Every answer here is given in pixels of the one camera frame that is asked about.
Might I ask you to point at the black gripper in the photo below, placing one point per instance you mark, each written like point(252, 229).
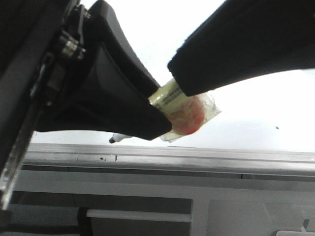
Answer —
point(29, 45)

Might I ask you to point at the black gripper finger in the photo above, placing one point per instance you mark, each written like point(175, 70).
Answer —
point(243, 39)
point(109, 89)

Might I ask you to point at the white taped whiteboard marker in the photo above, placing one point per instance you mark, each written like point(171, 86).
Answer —
point(186, 114)

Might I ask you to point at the white object at bottom edge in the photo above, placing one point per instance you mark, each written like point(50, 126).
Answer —
point(303, 231)

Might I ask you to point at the white whiteboard with aluminium frame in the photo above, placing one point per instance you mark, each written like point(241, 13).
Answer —
point(265, 130)

